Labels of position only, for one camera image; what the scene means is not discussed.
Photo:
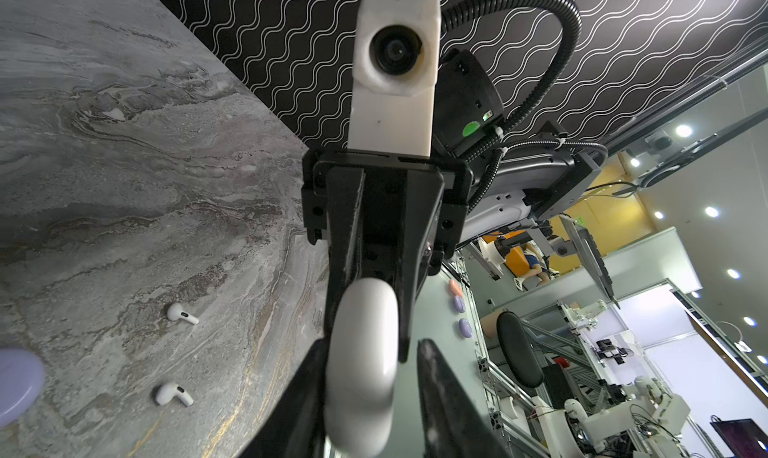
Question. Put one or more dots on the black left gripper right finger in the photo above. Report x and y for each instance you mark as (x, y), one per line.
(452, 426)

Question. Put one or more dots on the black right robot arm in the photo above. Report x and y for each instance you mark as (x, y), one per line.
(516, 185)

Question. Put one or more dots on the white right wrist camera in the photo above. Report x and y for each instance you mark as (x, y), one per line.
(395, 70)

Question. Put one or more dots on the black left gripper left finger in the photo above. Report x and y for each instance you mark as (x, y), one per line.
(295, 427)

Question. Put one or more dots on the purple earbud charging case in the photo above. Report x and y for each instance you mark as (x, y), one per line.
(22, 381)

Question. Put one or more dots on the white earbud charging case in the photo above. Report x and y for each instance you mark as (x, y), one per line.
(361, 369)

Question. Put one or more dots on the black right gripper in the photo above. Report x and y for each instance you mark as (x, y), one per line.
(386, 217)

